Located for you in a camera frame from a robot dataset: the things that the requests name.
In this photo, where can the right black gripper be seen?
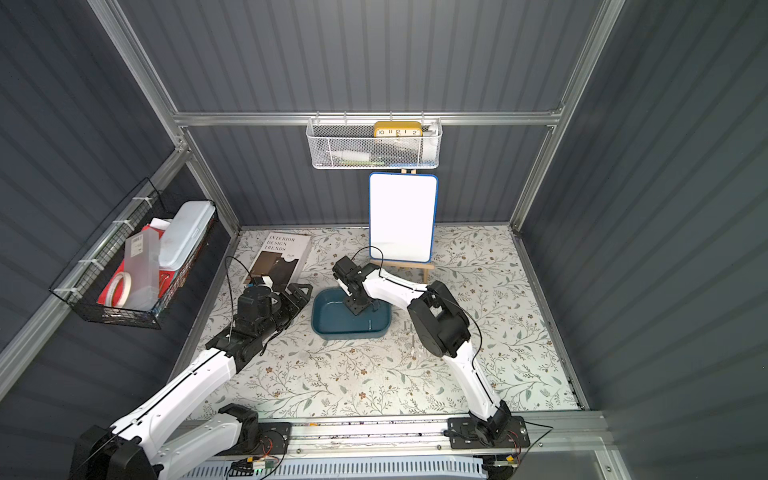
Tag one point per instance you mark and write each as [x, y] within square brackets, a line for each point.
[358, 295]

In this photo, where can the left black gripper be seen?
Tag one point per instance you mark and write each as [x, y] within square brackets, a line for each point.
[294, 297]

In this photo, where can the teal plastic storage tray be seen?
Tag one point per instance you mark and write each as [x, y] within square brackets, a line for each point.
[332, 320]

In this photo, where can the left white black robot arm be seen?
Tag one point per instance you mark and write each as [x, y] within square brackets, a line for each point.
[101, 455]

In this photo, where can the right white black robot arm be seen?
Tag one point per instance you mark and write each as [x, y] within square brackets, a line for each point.
[441, 325]

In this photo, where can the red box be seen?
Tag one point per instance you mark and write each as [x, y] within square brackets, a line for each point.
[166, 278]

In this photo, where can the interior design trends book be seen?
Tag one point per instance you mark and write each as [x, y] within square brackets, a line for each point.
[280, 260]

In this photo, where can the floral patterned table mat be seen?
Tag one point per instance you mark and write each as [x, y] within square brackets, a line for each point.
[304, 375]

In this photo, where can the wooden easel stand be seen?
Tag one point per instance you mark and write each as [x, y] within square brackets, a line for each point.
[425, 268]

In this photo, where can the white marker pen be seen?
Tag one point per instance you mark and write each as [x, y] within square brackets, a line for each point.
[354, 158]

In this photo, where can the white plastic case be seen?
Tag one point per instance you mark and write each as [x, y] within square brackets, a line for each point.
[183, 234]

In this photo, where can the yellow clock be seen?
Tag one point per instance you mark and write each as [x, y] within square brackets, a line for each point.
[397, 129]

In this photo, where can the translucent plastic container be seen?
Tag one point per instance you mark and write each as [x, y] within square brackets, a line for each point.
[141, 262]

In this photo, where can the white tape roll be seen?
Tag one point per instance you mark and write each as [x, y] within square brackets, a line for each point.
[118, 290]

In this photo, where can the white board with blue frame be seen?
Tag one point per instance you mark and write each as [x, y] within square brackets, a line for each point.
[402, 216]

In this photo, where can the white wire mesh basket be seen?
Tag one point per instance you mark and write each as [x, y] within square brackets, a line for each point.
[325, 135]

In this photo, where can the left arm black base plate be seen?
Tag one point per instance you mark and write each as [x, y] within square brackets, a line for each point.
[270, 438]

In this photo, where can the black wire wall basket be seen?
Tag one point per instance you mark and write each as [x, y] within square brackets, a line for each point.
[80, 289]

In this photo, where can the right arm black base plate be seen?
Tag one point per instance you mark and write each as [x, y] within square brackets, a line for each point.
[467, 433]

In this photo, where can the aluminium front rail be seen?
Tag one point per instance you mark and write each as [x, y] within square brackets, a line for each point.
[414, 435]

